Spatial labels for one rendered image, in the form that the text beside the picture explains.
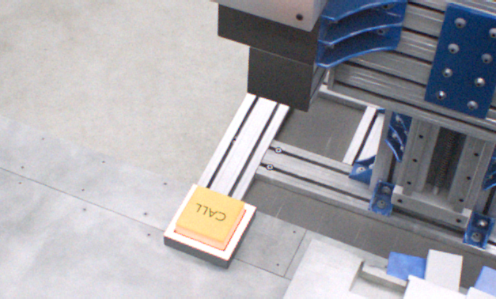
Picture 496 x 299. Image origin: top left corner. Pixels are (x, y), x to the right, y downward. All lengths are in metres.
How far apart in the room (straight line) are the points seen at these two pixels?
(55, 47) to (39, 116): 0.22
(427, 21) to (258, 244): 0.38
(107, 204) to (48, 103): 1.21
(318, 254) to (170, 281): 0.18
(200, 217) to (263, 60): 0.30
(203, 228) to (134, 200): 0.11
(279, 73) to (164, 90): 1.06
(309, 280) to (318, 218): 0.89
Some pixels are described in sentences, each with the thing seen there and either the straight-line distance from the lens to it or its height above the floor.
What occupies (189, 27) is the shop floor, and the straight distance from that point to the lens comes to 2.58.
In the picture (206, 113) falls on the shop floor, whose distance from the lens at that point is 2.38.
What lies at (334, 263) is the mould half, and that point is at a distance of 1.08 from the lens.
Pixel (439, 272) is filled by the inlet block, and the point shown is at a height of 0.85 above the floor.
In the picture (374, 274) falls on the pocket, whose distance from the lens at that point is 1.10.
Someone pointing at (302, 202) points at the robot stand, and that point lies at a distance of 1.98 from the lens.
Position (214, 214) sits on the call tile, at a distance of 1.17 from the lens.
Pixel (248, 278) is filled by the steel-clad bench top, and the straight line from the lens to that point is 1.17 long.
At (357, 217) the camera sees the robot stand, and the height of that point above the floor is 0.21.
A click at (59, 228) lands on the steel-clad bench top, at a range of 1.22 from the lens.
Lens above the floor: 1.79
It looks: 52 degrees down
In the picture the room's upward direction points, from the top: 2 degrees clockwise
